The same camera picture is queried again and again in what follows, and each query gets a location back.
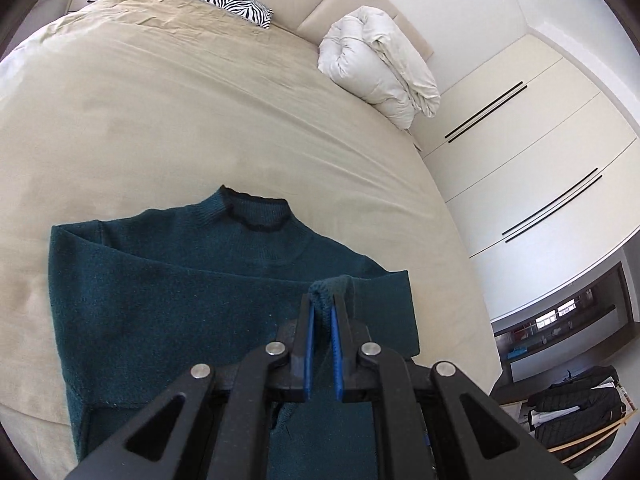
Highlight wooden sticks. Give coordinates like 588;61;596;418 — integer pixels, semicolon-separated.
548;408;639;464

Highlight white folded duvet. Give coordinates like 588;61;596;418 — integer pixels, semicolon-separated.
318;6;440;130

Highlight beige bed sheet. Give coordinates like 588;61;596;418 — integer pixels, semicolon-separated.
1;0;501;479

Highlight white wardrobe with black handles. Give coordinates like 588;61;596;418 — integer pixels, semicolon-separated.
412;35;639;321

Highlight dark teal knit sweater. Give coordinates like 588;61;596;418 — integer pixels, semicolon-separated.
49;188;420;479

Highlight black backpack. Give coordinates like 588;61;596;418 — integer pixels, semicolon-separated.
525;365;636;472

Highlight dark wall shelf niche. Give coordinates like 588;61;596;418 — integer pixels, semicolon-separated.
495;262;632;387

